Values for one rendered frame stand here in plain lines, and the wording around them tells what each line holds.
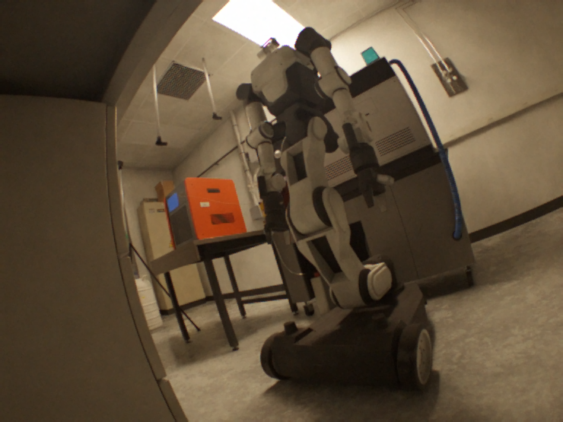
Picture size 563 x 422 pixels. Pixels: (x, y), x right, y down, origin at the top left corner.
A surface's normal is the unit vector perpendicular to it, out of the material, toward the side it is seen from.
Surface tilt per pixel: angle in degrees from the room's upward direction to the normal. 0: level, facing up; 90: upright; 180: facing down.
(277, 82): 90
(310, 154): 115
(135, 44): 180
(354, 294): 106
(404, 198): 90
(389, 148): 90
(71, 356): 90
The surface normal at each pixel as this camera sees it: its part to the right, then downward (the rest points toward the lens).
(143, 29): 0.29, 0.94
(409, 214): -0.61, 0.05
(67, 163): 0.74, -0.33
